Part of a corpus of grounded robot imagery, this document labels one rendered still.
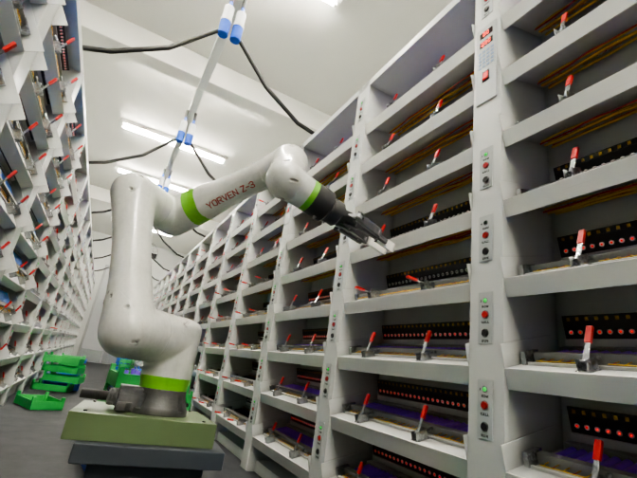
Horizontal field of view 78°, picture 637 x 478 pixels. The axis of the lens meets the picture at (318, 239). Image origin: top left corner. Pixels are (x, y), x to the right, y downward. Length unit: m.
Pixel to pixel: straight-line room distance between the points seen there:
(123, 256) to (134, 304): 0.14
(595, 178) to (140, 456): 1.12
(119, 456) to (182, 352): 0.26
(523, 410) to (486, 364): 0.11
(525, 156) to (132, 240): 1.07
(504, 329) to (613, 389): 0.23
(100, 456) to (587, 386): 0.97
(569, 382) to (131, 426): 0.91
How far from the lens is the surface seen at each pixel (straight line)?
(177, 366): 1.13
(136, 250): 1.12
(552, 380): 0.93
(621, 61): 1.37
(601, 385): 0.88
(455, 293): 1.11
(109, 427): 1.06
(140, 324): 1.02
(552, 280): 0.95
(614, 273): 0.90
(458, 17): 1.74
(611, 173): 0.97
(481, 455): 1.02
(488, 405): 1.00
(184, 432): 1.07
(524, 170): 1.21
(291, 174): 1.04
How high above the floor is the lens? 0.49
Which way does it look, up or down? 19 degrees up
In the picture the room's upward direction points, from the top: 8 degrees clockwise
